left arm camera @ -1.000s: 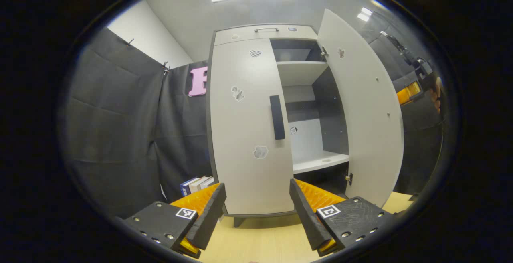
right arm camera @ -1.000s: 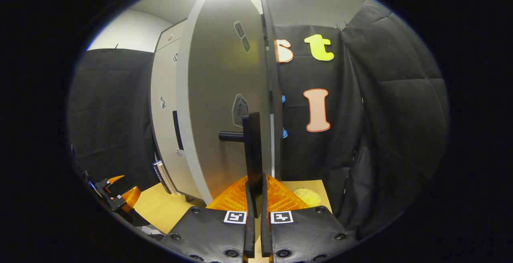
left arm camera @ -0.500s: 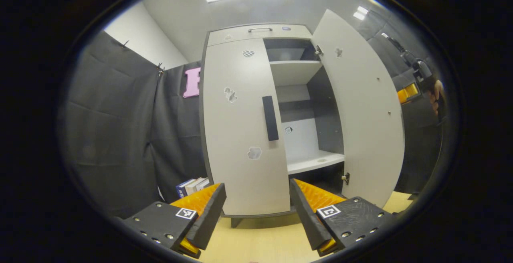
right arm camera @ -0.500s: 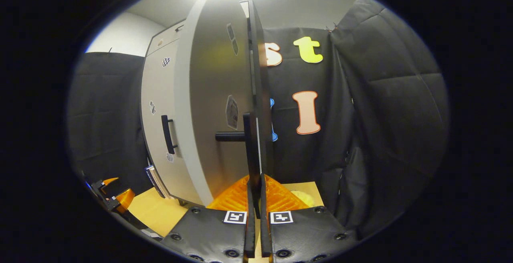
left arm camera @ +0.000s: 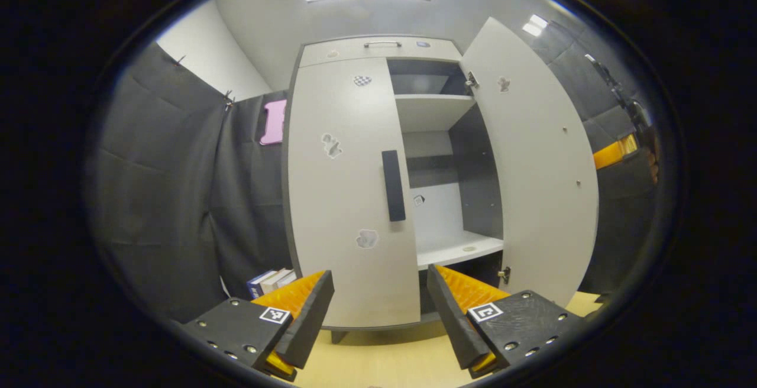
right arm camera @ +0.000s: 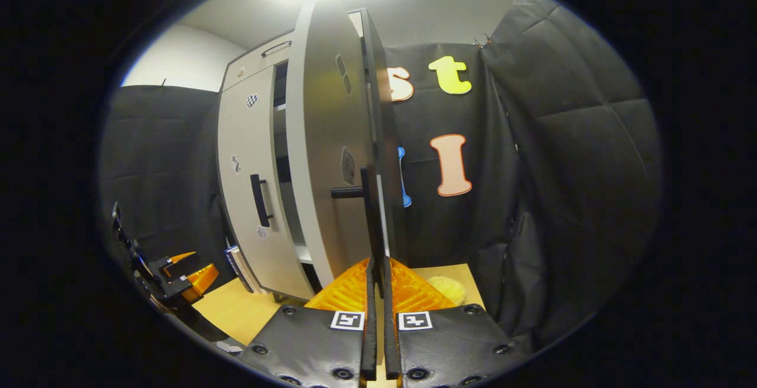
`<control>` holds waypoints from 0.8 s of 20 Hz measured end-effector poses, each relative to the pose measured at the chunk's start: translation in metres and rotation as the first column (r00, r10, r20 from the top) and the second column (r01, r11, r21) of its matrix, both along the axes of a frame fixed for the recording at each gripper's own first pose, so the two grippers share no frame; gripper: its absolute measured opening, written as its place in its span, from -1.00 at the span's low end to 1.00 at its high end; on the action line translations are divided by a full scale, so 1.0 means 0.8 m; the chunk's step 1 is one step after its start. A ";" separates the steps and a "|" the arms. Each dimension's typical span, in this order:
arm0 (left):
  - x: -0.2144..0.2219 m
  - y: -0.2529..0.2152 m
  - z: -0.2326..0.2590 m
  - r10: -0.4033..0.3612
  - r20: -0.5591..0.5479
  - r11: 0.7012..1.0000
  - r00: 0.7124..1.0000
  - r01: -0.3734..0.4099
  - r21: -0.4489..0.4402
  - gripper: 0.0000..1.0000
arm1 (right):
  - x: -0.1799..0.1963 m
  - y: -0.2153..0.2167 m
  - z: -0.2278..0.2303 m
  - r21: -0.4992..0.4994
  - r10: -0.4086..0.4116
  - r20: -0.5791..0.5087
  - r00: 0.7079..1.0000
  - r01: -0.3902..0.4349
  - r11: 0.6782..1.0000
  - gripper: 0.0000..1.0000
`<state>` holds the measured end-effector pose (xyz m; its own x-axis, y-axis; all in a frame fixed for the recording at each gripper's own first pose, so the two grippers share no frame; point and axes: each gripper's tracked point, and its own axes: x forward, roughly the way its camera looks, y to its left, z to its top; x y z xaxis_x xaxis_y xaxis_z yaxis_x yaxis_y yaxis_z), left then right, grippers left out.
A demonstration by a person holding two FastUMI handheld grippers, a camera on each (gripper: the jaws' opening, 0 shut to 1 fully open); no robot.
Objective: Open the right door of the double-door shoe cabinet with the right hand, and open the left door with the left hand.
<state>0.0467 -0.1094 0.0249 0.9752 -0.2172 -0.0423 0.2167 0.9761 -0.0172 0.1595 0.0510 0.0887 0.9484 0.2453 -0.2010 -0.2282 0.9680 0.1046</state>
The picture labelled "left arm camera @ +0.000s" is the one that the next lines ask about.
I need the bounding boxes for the small ceiling light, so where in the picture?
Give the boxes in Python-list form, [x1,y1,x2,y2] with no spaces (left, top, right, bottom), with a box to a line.
[522,14,549,37]

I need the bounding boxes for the cream book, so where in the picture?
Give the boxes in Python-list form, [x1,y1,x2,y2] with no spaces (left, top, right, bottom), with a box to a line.
[260,268,290,294]

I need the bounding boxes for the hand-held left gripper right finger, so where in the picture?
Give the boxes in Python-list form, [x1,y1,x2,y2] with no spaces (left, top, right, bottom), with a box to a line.
[427,264,586,380]

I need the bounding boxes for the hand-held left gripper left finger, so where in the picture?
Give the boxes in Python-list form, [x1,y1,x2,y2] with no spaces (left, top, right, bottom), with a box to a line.
[180,268,335,383]

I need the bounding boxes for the white cabinet shelf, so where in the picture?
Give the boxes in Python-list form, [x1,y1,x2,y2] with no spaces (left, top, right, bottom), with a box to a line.
[395,93,477,133]
[416,230,504,270]

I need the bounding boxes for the black backdrop cloth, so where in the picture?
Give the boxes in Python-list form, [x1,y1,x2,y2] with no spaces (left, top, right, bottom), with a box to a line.
[86,18,660,324]

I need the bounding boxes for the blue book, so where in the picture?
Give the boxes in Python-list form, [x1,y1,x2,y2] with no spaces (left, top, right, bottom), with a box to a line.
[247,270,277,300]

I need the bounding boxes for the grey double-door shoe cabinet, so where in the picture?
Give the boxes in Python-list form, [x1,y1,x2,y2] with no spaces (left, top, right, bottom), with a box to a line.
[283,34,512,344]

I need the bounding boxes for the grey shoe cabinet door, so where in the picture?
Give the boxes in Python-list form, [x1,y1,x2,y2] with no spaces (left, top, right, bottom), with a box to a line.
[287,57,422,328]
[460,17,599,307]

